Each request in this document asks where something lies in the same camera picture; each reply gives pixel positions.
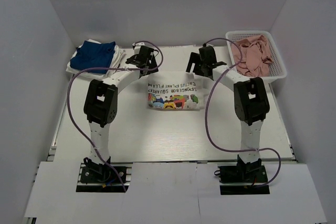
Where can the blue t-shirt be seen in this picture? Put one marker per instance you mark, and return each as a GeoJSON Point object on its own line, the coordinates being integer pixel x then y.
{"type": "Point", "coordinates": [93, 55]}

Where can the pink t-shirt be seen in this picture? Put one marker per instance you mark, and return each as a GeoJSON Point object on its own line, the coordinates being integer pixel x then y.
{"type": "Point", "coordinates": [256, 56]}

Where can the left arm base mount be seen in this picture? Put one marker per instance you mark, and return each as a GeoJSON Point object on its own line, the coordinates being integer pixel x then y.
{"type": "Point", "coordinates": [100, 178]}

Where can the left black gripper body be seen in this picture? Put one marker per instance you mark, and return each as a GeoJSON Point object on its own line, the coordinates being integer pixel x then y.
{"type": "Point", "coordinates": [153, 62]}

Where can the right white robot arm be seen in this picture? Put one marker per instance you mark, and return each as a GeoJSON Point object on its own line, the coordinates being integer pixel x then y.
{"type": "Point", "coordinates": [250, 98]}

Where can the white plastic basket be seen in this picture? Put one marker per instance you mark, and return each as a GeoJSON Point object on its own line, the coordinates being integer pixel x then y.
{"type": "Point", "coordinates": [277, 69]}

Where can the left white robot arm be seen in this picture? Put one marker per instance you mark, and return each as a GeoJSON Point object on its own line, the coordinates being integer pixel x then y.
{"type": "Point", "coordinates": [101, 102]}

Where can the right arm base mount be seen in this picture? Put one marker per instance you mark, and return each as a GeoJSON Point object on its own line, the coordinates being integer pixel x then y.
{"type": "Point", "coordinates": [243, 179]}

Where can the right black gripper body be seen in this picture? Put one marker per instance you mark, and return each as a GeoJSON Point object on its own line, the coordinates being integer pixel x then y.
{"type": "Point", "coordinates": [202, 65]}

